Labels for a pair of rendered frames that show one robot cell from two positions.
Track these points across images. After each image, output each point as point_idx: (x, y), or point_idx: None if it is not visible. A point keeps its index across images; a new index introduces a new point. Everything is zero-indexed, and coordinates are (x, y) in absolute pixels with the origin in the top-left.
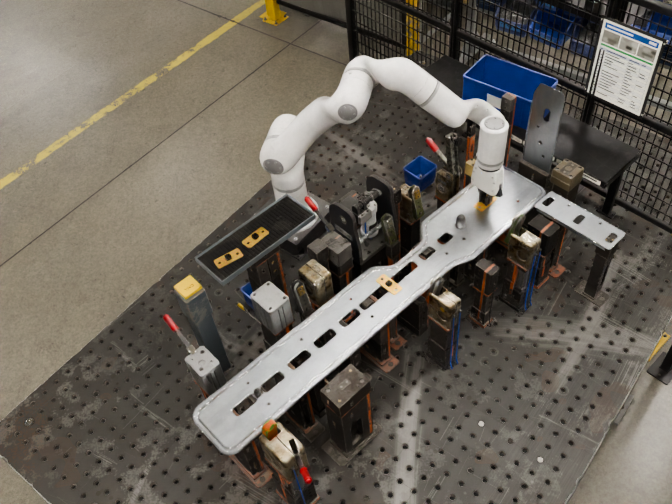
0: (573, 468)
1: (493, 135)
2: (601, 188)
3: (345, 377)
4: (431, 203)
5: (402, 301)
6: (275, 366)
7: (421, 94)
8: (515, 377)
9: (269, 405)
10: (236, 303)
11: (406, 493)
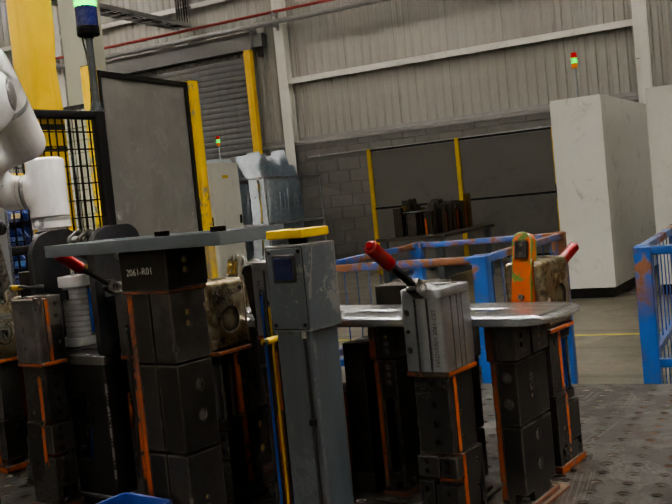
0: None
1: (63, 161)
2: None
3: (399, 283)
4: None
5: (246, 307)
6: (397, 313)
7: (22, 88)
8: None
9: (471, 305)
10: (265, 339)
11: (490, 423)
